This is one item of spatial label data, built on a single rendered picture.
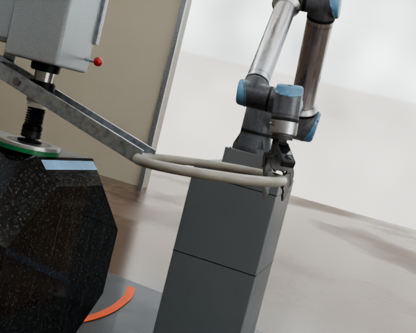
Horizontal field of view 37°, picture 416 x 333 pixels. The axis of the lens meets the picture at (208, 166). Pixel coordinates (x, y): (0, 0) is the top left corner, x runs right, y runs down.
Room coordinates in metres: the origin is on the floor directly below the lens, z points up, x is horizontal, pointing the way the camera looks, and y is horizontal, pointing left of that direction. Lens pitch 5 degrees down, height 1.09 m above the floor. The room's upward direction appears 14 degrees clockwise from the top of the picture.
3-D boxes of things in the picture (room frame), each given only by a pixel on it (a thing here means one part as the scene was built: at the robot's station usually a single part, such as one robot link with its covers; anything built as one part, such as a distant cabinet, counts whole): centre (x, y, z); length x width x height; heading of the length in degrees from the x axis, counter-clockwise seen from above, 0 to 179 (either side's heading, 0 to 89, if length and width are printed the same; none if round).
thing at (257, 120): (2.90, -0.19, 1.12); 0.17 x 0.15 x 0.18; 80
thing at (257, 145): (2.90, -0.18, 0.99); 0.19 x 0.19 x 0.10
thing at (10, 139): (2.11, 0.62, 0.82); 0.21 x 0.21 x 0.01
